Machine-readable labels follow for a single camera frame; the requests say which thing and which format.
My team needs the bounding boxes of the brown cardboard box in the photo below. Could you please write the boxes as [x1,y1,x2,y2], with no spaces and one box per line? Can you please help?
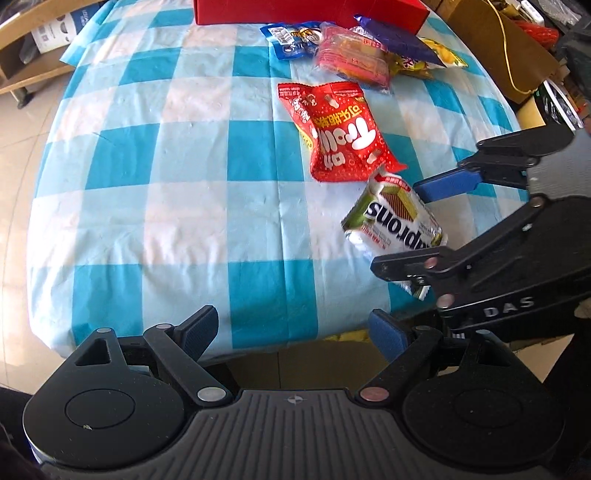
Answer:
[443,0,560,106]

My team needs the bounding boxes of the red cardboard box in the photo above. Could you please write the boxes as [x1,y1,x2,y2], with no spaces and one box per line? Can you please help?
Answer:
[193,0,430,35]

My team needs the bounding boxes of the blue checkered tablecloth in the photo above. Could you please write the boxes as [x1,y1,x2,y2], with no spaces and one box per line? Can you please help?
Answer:
[28,0,532,358]

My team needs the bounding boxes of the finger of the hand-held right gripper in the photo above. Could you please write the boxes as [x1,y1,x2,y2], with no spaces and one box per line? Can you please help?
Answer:
[370,194,591,310]
[412,123,578,204]

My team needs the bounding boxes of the green and white wafer packet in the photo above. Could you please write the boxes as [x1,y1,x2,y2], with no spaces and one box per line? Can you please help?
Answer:
[341,165,450,301]

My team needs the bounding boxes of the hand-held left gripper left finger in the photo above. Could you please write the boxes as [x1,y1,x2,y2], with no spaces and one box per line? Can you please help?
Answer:
[73,305,233,408]

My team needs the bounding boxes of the red mesh bag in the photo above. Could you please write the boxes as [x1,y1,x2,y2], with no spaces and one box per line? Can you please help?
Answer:
[516,17,560,48]

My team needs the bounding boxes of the white printed box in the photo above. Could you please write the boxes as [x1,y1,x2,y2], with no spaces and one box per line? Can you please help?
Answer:
[31,11,89,52]

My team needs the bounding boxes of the wooden shelf unit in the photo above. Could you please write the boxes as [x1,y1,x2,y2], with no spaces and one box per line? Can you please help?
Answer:
[0,0,109,109]

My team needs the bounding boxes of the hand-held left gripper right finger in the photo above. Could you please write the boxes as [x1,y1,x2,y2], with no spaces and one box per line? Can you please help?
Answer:
[358,309,543,407]

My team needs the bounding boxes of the yellow cable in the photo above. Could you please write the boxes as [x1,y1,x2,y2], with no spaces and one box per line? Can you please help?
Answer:
[488,0,537,93]

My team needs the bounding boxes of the purple snack packet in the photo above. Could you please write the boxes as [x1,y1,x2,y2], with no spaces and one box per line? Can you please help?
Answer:
[355,15,448,69]

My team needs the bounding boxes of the yellow snack packet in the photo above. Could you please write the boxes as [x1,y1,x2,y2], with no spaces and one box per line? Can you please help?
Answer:
[385,37,469,80]

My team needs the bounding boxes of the blue cookie packet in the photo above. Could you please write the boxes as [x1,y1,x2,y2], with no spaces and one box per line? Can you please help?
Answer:
[259,23,324,61]

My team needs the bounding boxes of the pink clear cake packet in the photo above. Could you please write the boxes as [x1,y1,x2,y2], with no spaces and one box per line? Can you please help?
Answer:
[314,22,393,93]

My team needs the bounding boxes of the red and silver candy packet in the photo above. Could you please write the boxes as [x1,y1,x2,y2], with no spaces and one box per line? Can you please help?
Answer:
[277,80,408,184]

